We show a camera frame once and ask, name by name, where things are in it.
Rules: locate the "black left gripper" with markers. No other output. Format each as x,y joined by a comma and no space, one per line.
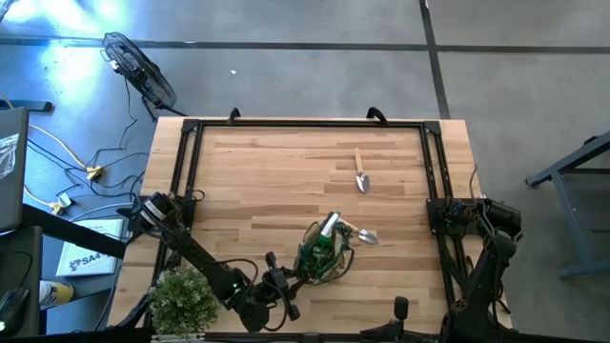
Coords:
283,288

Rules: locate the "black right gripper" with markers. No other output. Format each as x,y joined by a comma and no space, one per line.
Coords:
412,336

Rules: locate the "beige green-trimmed gardening bag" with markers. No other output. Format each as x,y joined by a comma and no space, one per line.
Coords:
305,238

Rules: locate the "green spray bottle white head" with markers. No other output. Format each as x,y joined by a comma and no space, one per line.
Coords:
330,224

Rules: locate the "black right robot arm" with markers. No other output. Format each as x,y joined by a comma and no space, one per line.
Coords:
491,267

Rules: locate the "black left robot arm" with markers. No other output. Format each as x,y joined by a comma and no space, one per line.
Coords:
200,257

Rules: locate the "artificial potted green plant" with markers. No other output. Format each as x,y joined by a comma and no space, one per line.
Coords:
183,300

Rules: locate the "black arched table clamp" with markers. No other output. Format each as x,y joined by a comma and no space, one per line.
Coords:
377,113
234,113

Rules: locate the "white printed cardboard box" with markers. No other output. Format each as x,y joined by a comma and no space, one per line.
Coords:
90,262

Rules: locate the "black diagonal stand bar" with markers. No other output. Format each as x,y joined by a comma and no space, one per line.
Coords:
71,231

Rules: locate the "yellow white spray can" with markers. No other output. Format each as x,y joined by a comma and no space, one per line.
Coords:
54,293

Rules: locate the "white yellow power adapter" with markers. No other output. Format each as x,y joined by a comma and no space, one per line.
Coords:
61,204

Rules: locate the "black floor fan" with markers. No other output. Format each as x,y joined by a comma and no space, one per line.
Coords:
138,71

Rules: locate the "black computer mouse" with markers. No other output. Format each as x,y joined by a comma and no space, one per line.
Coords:
12,309

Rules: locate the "black computer case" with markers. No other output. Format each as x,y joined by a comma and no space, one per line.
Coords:
14,190

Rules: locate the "black flat floor bar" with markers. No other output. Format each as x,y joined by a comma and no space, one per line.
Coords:
28,105

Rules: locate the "black aluminium table frame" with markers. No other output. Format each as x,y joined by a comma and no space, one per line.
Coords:
310,123

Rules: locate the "blue-grey metal desk frame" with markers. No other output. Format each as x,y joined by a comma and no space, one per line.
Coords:
567,162

